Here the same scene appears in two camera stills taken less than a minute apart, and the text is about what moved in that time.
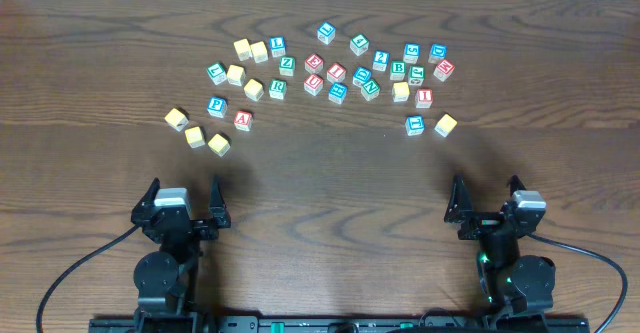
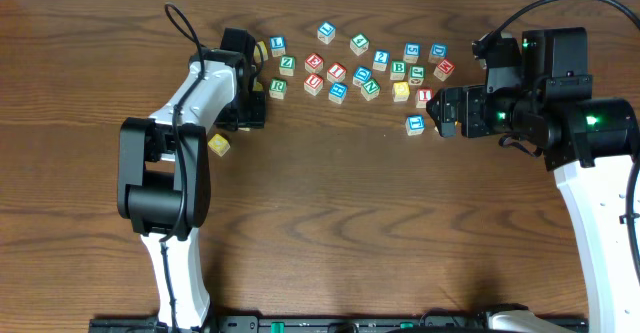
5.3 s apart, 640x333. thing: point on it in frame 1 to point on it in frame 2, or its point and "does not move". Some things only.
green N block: x=370 y=89 does not move
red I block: x=424 y=98 does not move
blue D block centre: x=361 y=76 does not move
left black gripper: x=219 y=215 to x=257 y=119
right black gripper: x=482 y=221 to x=472 y=98
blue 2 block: x=381 y=60 does not move
